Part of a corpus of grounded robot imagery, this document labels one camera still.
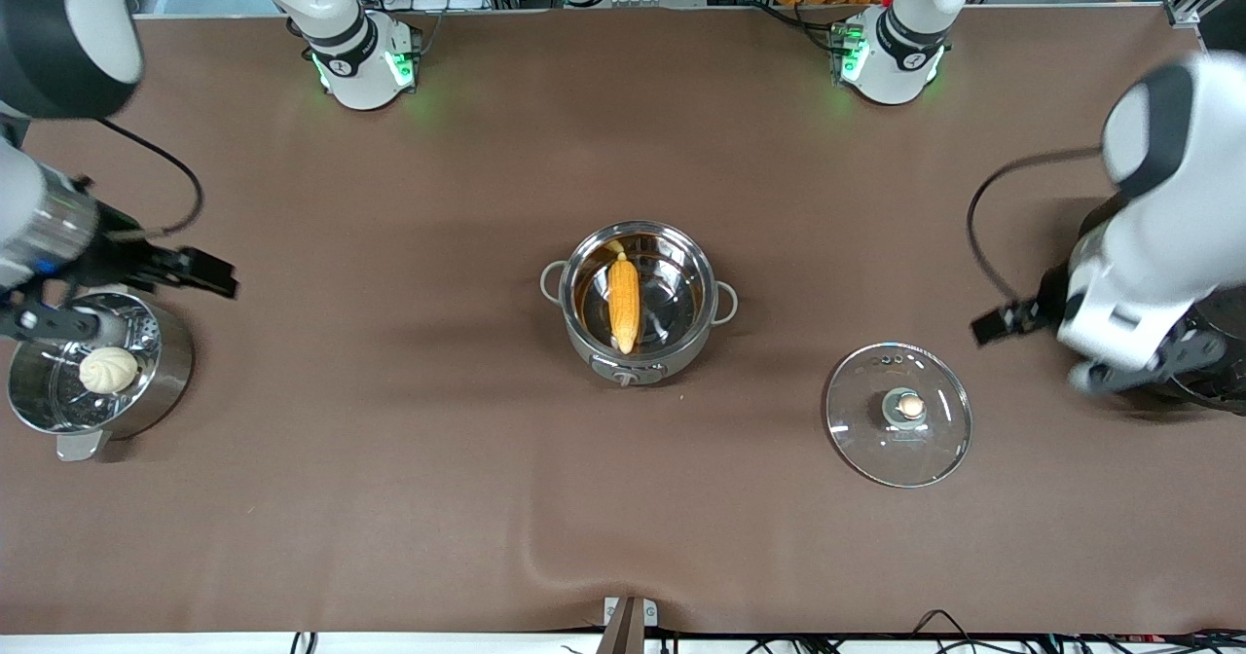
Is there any steel steamer pot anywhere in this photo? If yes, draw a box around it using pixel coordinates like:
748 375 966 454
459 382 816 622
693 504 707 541
7 289 195 462

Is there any yellow corn cob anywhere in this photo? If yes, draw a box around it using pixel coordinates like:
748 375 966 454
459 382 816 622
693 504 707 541
605 241 642 356

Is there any white steamed bun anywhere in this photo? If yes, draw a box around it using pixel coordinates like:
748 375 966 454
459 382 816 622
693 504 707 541
78 345 140 395

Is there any glass pot lid with knob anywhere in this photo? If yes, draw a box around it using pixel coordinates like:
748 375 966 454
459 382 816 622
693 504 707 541
825 343 973 489

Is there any looped black cable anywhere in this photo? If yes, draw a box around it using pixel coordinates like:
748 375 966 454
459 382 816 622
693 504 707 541
910 610 986 654

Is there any steel electric cooking pot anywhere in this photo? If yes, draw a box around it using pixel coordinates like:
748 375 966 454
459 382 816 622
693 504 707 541
541 221 739 389

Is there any black rice cooker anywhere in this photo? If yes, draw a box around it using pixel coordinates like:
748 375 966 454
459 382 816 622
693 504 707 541
1071 192 1246 414

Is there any brown table mat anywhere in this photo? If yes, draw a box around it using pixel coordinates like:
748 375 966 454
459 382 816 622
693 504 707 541
0 7 1246 636

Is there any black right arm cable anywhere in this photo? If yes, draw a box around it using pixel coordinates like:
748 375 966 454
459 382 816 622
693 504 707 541
97 119 206 242

